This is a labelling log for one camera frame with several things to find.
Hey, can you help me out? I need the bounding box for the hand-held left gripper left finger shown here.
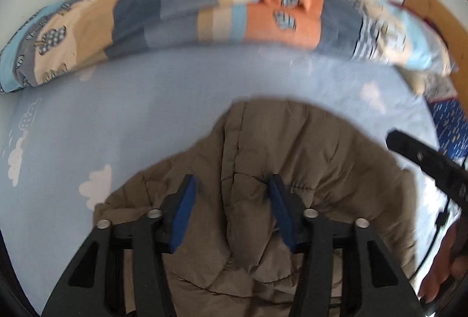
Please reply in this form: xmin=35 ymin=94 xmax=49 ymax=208
xmin=42 ymin=174 xmax=198 ymax=317

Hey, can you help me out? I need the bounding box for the grey printed pillow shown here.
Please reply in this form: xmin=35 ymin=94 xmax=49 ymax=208
xmin=424 ymin=74 xmax=459 ymax=102

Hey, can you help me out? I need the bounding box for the navy star-print pillow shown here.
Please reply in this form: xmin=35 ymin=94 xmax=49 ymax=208
xmin=428 ymin=98 xmax=468 ymax=160

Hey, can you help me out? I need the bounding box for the brown quilted jacket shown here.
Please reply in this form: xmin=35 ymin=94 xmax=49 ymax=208
xmin=93 ymin=98 xmax=421 ymax=317

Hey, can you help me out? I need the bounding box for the beige plush pillow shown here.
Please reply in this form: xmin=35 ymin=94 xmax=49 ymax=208
xmin=400 ymin=66 xmax=432 ymax=94

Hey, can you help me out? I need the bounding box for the thin black cable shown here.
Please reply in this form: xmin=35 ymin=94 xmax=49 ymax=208
xmin=407 ymin=193 xmax=461 ymax=281

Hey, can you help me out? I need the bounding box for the person's right hand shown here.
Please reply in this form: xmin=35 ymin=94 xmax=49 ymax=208
xmin=418 ymin=216 xmax=468 ymax=305

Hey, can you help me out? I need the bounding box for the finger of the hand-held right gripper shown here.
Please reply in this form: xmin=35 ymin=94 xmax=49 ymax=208
xmin=387 ymin=130 xmax=468 ymax=208

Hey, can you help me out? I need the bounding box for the light blue cloud-print blanket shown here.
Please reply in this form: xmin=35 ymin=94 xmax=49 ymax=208
xmin=0 ymin=44 xmax=445 ymax=317

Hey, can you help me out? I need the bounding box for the patchwork print quilt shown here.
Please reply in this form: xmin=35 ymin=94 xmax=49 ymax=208
xmin=0 ymin=0 xmax=459 ymax=94

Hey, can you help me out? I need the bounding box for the wooden headboard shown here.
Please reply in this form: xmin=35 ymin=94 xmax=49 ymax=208
xmin=402 ymin=0 xmax=461 ymax=58

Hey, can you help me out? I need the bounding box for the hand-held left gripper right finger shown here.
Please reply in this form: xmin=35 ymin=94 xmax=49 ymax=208
xmin=268 ymin=174 xmax=425 ymax=317

